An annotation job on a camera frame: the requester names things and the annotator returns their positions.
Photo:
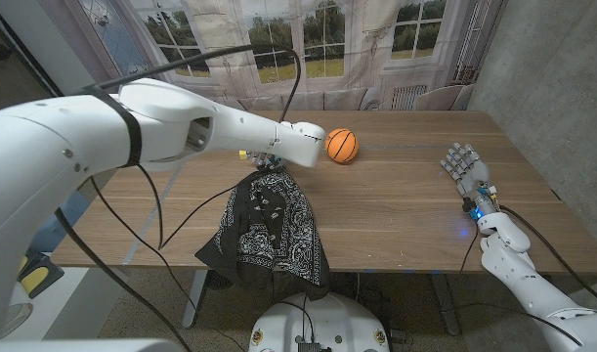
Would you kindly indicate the blue chair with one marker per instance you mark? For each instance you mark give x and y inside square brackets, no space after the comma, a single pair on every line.
[58,230]

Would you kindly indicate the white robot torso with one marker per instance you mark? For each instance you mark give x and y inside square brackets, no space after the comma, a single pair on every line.
[322,322]

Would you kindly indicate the small yellow block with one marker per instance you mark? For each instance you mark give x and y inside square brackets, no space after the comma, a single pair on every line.
[243,155]

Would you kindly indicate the round white floor device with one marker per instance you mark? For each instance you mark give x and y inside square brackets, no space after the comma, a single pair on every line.
[12,320]

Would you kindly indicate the black white paisley bandana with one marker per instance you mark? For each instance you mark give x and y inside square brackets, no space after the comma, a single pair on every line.
[273,225]

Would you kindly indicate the grey table leg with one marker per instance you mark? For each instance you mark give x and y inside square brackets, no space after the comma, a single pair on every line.
[444,303]

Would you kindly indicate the orange mini basketball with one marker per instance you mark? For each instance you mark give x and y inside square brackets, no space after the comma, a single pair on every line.
[342,145]

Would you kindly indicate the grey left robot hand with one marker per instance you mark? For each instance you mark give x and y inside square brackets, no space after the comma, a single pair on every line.
[264,159]

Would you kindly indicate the yellow black foot pedal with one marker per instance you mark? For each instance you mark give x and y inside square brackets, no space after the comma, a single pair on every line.
[36,278]

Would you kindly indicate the printed window backdrop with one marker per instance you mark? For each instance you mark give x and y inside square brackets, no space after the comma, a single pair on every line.
[352,93]

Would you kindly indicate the white table leg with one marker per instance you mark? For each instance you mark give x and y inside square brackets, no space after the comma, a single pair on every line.
[196,298]

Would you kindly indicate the white robot housing rim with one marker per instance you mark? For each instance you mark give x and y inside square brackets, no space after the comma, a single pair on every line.
[83,346]

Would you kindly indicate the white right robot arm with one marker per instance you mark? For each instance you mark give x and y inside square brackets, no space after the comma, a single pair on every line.
[523,278]

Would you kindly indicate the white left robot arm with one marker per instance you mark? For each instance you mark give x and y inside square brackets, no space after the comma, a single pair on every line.
[58,146]

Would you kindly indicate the round black floor object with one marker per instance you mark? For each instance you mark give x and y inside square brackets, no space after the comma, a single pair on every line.
[217,281]

